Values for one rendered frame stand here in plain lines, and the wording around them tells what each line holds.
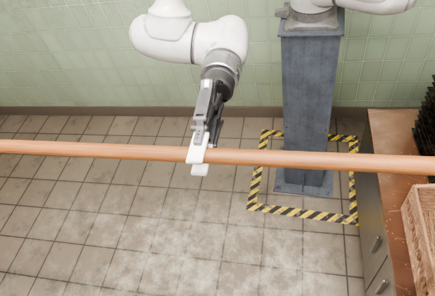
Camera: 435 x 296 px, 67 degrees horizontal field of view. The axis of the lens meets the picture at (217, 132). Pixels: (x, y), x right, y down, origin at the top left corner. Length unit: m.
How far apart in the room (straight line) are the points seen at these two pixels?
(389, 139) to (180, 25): 0.96
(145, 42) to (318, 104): 0.83
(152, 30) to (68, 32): 1.47
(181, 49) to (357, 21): 1.19
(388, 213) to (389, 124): 0.40
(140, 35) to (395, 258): 0.98
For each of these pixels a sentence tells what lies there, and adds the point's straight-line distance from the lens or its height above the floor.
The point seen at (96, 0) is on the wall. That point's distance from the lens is 2.02.
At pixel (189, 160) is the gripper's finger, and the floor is 1.22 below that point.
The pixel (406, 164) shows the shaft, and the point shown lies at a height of 1.21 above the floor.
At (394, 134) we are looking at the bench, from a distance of 1.47.
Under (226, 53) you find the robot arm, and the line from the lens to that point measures 0.75.
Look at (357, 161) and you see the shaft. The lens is 0.58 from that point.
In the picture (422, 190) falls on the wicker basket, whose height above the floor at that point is 0.72.
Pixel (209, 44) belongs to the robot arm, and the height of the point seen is 1.24.
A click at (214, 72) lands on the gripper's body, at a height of 1.23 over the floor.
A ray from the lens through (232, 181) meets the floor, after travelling 1.99.
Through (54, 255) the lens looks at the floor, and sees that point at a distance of 2.18.
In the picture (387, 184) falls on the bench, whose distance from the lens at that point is 1.32.
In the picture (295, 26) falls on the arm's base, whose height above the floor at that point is 1.01.
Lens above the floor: 1.67
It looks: 49 degrees down
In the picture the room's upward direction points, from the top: 15 degrees counter-clockwise
